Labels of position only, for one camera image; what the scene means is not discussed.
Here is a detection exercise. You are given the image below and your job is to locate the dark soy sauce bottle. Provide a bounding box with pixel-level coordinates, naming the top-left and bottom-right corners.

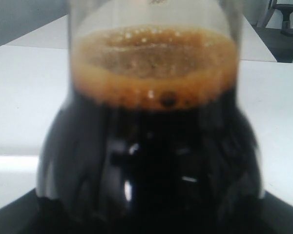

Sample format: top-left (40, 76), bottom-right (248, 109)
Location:
top-left (36, 0), bottom-right (264, 234)

